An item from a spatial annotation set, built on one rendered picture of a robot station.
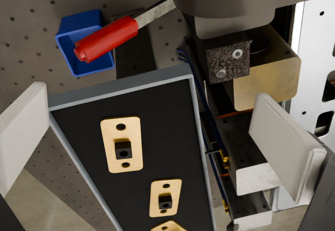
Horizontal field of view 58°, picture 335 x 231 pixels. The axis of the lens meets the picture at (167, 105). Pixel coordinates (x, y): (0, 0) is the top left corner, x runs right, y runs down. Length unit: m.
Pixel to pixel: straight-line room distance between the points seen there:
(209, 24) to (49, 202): 2.36
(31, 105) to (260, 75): 0.30
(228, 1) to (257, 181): 0.37
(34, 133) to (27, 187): 2.28
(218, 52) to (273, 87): 0.12
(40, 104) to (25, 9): 0.59
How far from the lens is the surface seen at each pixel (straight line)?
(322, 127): 0.71
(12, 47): 0.81
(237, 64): 0.36
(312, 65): 0.56
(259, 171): 0.51
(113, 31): 0.27
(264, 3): 0.23
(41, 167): 1.11
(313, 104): 0.62
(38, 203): 2.62
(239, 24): 0.36
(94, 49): 0.26
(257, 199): 0.77
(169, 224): 0.47
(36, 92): 0.18
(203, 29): 0.35
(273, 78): 0.42
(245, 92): 0.42
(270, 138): 0.18
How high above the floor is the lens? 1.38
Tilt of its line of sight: 48 degrees down
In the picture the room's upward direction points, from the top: 167 degrees clockwise
